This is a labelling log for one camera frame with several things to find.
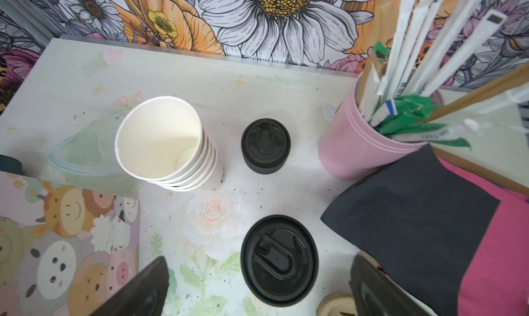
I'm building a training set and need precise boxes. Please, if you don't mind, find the teal alarm clock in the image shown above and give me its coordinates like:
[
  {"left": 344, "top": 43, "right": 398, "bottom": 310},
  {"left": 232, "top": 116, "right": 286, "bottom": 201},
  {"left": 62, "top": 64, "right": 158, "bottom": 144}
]
[{"left": 0, "top": 155, "right": 23, "bottom": 175}]

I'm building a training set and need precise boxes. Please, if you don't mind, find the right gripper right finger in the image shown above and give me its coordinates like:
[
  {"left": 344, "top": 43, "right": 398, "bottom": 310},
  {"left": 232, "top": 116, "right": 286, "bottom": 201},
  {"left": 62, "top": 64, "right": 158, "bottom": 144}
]
[{"left": 349, "top": 253, "right": 430, "bottom": 315}]

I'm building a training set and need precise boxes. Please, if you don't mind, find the stack of white paper cups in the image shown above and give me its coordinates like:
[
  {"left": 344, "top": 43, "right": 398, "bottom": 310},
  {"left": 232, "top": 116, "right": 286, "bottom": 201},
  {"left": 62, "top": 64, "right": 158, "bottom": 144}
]
[{"left": 114, "top": 96, "right": 225, "bottom": 192}]

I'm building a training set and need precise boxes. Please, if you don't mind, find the pink straw holder cup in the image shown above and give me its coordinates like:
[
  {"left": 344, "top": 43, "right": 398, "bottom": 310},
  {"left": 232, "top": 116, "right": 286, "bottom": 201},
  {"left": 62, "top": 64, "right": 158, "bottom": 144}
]
[{"left": 318, "top": 79, "right": 427, "bottom": 180}]

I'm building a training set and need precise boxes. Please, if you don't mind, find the black cup lid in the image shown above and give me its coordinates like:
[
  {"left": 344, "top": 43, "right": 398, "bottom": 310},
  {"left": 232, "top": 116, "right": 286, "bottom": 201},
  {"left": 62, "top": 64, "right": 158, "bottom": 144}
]
[{"left": 241, "top": 215, "right": 319, "bottom": 308}]

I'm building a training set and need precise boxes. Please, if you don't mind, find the bundle of wrapped straws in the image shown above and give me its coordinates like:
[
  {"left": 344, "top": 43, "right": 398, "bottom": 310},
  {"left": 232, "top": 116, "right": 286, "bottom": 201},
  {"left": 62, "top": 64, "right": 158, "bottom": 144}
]
[{"left": 356, "top": 0, "right": 528, "bottom": 142}]

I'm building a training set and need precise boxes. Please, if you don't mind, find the black napkin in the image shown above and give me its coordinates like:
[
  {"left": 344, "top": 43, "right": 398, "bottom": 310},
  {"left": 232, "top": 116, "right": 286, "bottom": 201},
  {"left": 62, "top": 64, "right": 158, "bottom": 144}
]
[{"left": 321, "top": 146, "right": 500, "bottom": 315}]

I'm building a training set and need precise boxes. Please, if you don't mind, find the white cartoon gift bag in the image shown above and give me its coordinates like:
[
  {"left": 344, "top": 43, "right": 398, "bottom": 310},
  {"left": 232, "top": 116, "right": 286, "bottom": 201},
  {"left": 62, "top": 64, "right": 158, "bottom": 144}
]
[{"left": 1, "top": 172, "right": 140, "bottom": 315}]

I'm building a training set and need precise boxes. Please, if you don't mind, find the pink napkin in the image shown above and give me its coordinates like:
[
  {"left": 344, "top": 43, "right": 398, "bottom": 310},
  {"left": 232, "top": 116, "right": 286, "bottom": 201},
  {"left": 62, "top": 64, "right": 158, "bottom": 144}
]
[{"left": 440, "top": 160, "right": 528, "bottom": 315}]

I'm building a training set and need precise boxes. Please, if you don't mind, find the brown cardboard sheet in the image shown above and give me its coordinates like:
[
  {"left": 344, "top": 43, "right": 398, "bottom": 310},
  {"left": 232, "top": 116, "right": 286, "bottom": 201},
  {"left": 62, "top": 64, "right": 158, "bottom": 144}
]
[{"left": 433, "top": 146, "right": 528, "bottom": 196}]

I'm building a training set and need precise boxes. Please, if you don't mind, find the stack of black cup lids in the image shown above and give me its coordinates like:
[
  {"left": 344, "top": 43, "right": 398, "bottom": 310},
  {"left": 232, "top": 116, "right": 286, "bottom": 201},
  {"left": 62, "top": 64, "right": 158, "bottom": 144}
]
[{"left": 241, "top": 118, "right": 292, "bottom": 175}]

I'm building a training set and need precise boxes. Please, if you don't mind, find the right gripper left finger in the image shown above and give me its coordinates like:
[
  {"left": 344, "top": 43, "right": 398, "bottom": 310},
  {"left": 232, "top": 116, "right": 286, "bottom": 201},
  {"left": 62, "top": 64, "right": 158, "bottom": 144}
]
[{"left": 92, "top": 256, "right": 169, "bottom": 316}]

